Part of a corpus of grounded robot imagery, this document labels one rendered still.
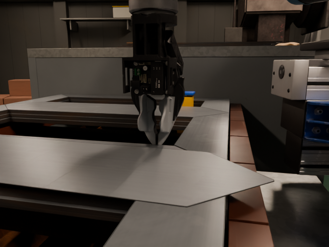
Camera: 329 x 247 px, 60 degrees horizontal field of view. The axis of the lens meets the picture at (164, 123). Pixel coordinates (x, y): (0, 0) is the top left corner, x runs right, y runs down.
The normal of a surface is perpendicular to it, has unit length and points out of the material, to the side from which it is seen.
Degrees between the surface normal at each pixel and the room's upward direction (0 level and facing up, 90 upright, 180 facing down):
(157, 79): 90
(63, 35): 90
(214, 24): 90
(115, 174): 1
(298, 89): 90
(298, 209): 0
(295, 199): 0
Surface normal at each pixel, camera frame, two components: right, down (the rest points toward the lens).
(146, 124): 0.96, 0.00
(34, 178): 0.00, -0.98
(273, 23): -0.15, 0.21
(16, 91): 0.14, 0.21
